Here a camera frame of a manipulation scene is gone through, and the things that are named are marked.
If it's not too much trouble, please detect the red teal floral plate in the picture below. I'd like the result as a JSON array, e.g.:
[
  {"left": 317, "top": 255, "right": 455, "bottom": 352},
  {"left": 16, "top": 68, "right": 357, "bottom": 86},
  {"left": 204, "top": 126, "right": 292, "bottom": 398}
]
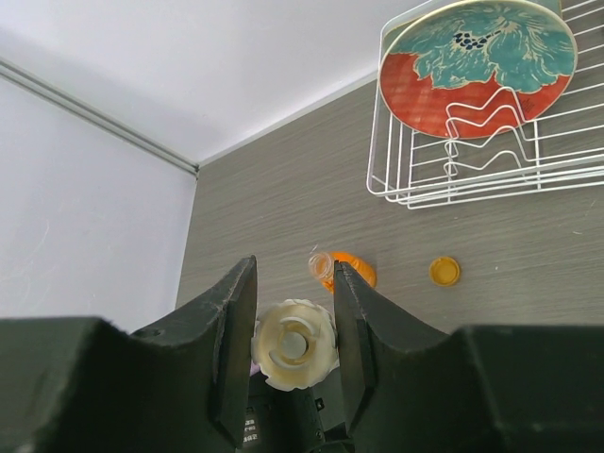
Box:
[{"left": 378, "top": 1, "right": 579, "bottom": 140}]

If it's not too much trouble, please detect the white bottle cap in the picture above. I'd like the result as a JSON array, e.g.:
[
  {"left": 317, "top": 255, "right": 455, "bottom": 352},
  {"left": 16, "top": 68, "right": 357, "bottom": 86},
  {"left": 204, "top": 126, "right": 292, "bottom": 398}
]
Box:
[{"left": 251, "top": 299, "right": 339, "bottom": 392}]

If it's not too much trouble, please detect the white wire dish rack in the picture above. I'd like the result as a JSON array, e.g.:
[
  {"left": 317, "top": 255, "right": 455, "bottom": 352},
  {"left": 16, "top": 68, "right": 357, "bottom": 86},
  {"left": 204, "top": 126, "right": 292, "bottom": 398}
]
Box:
[{"left": 365, "top": 1, "right": 603, "bottom": 210}]

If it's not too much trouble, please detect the orange filled bottle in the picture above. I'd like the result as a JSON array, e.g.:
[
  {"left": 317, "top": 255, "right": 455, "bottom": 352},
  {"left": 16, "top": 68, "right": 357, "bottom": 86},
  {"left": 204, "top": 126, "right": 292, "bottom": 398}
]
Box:
[{"left": 309, "top": 250, "right": 378, "bottom": 296}]

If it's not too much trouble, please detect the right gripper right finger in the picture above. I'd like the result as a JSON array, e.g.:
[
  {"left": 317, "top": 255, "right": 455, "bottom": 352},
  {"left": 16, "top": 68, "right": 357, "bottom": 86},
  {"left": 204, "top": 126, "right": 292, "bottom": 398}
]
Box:
[{"left": 334, "top": 262, "right": 603, "bottom": 452}]

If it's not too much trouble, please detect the orange bottle cap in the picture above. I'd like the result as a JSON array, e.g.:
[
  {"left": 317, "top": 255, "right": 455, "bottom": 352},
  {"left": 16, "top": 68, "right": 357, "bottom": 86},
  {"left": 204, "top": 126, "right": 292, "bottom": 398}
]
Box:
[{"left": 428, "top": 257, "right": 461, "bottom": 287}]

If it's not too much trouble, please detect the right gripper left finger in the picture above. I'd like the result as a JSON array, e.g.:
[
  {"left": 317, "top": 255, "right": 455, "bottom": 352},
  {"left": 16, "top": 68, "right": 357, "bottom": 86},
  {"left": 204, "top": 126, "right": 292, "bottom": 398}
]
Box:
[{"left": 1, "top": 257, "right": 258, "bottom": 452}]

